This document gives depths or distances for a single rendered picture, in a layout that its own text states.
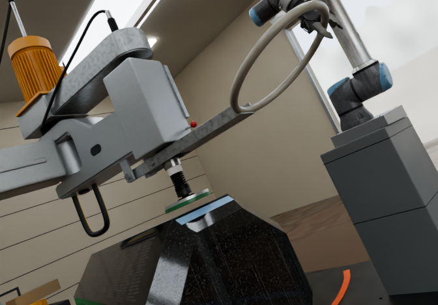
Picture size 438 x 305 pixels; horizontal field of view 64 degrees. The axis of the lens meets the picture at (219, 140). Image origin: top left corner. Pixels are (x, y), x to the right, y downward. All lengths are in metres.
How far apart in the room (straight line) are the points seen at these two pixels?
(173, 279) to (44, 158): 1.00
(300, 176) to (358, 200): 5.03
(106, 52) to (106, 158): 0.50
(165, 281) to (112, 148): 0.69
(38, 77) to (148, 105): 0.87
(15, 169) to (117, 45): 0.79
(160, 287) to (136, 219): 6.15
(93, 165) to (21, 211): 5.08
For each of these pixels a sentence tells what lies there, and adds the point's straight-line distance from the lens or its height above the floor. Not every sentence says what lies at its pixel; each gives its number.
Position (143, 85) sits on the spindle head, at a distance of 1.58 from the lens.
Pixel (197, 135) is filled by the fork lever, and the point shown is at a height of 1.13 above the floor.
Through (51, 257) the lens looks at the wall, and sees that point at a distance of 6.84.
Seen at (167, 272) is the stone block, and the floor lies 0.70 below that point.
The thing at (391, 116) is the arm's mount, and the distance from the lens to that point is 2.03.
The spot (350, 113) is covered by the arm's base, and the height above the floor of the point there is 0.99.
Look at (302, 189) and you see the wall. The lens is 7.14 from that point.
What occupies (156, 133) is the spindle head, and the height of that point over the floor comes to 1.22.
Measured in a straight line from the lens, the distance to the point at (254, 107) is 1.43.
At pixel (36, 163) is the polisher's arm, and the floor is 1.40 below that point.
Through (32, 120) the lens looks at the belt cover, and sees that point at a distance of 2.19.
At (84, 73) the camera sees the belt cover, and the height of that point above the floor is 1.67.
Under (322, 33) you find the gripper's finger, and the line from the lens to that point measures 1.40.
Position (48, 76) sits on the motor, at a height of 1.88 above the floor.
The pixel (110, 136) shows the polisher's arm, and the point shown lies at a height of 1.33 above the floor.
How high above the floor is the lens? 0.88
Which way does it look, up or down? 8 degrees up
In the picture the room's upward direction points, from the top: 24 degrees counter-clockwise
